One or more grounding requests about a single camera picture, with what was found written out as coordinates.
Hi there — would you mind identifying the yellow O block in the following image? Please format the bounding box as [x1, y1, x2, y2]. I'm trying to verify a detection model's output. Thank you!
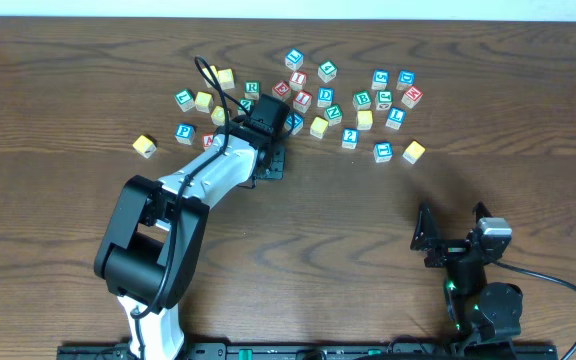
[211, 106, 230, 126]

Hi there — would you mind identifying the blue D block centre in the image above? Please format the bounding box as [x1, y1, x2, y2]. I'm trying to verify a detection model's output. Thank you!
[317, 87, 334, 108]

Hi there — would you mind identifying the blue L block back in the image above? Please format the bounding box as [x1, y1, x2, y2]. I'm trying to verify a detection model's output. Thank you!
[285, 48, 304, 71]

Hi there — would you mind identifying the yellow k block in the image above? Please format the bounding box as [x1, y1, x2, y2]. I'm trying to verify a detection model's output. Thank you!
[132, 135, 157, 159]
[402, 140, 426, 164]

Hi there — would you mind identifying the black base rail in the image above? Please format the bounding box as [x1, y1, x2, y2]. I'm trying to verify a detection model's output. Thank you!
[56, 340, 558, 360]

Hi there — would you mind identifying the red E block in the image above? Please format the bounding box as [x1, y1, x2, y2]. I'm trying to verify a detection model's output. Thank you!
[272, 81, 292, 101]

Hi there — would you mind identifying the blue l block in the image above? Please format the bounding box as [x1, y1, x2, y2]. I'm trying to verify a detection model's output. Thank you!
[385, 107, 406, 130]
[285, 48, 304, 71]

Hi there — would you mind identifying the blue T block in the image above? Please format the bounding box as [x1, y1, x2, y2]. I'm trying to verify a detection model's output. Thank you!
[373, 142, 393, 163]

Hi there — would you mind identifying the yellow block back right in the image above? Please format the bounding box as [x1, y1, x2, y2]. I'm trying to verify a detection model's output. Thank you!
[218, 69, 235, 90]

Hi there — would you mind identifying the blue H block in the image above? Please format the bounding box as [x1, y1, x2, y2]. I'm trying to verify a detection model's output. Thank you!
[285, 111, 304, 135]

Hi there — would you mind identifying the blue 2 block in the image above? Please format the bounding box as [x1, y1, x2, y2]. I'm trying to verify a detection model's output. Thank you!
[342, 128, 359, 149]

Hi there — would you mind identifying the yellow C block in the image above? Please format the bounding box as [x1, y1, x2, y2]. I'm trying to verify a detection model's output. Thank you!
[310, 117, 329, 139]

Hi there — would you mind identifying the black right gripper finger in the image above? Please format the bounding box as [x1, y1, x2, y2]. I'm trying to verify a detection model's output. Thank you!
[472, 201, 492, 224]
[410, 203, 441, 251]

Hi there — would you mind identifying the yellow K block right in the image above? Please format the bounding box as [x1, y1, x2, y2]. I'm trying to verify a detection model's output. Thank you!
[402, 140, 426, 164]

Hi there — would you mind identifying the red I block back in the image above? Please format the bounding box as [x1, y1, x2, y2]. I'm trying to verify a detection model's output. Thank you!
[289, 71, 307, 91]

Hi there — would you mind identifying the green B block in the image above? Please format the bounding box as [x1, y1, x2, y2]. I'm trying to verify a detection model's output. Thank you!
[353, 90, 372, 111]

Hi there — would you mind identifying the green Z block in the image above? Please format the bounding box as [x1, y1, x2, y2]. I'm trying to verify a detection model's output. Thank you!
[238, 98, 254, 115]

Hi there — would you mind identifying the blue P block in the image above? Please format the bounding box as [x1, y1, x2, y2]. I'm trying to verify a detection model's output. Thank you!
[175, 124, 195, 145]

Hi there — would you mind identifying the green 4 block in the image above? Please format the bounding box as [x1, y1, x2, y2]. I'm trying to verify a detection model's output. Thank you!
[318, 60, 338, 83]

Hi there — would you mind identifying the green N block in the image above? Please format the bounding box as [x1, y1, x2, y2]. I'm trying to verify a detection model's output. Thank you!
[324, 104, 343, 126]

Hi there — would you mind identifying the yellow G block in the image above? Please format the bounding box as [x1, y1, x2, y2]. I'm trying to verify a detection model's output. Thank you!
[356, 110, 374, 131]

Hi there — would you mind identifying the red i block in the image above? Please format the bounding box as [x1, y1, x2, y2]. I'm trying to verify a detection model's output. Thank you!
[289, 71, 307, 91]
[293, 90, 312, 113]

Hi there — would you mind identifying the blue d block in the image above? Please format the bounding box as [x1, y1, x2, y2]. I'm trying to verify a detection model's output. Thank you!
[317, 87, 334, 108]
[396, 70, 415, 90]

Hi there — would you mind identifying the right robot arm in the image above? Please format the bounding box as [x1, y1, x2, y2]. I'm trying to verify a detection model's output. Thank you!
[410, 202, 523, 355]

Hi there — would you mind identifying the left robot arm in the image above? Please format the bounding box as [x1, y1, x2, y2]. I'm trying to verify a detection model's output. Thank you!
[94, 95, 290, 359]

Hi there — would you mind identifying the red A block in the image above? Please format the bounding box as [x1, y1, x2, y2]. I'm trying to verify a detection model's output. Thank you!
[202, 134, 214, 150]

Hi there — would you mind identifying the blue D block right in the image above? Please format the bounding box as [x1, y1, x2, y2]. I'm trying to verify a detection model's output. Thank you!
[396, 70, 415, 90]

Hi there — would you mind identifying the yellow K block far left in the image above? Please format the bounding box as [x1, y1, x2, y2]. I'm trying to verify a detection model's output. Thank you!
[132, 135, 157, 159]

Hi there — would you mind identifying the red I block front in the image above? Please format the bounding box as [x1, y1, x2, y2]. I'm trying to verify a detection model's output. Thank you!
[293, 90, 312, 113]

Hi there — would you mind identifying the red M block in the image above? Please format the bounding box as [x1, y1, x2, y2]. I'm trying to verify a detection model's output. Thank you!
[402, 86, 423, 108]

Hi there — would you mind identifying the yellow block back left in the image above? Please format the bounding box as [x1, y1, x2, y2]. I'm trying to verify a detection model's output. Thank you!
[203, 65, 218, 88]

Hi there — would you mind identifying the yellow S block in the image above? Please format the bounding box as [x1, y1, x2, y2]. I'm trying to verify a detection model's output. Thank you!
[195, 91, 214, 113]

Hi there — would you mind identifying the green J block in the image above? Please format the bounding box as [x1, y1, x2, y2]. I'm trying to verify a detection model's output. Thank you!
[375, 90, 393, 111]

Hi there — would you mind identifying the blue 5 block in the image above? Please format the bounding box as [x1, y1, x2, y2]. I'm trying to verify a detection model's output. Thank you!
[371, 69, 389, 91]

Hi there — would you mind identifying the green L block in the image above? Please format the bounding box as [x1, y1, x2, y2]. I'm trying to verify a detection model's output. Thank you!
[174, 89, 195, 112]

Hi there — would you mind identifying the green R block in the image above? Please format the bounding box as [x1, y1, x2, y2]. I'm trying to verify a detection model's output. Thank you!
[244, 81, 261, 100]

